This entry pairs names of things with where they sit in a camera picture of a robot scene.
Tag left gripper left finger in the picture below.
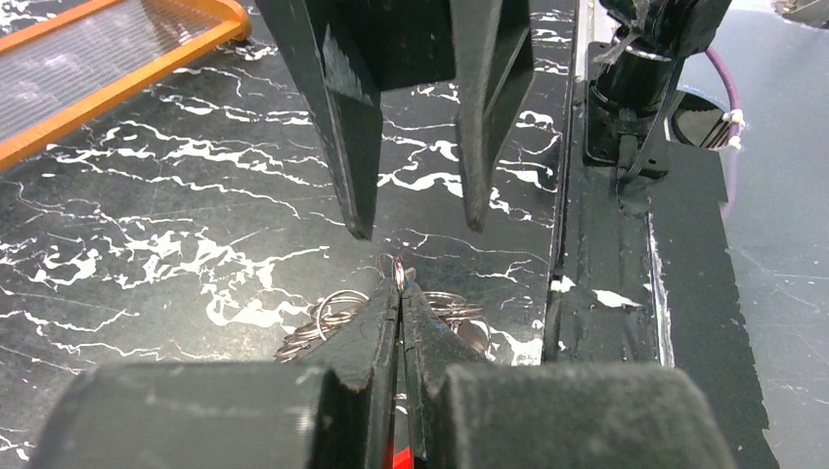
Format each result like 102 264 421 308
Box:
29 279 401 468

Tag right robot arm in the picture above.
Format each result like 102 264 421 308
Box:
258 1 729 240

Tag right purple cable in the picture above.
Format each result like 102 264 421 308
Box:
704 46 745 151

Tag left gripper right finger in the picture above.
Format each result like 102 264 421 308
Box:
401 284 735 468

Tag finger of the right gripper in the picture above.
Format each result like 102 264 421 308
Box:
257 0 383 240
450 0 534 233

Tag orange wooden shelf rack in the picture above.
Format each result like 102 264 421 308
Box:
1 0 251 169

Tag metal key organizer ring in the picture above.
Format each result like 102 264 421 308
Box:
272 253 494 363

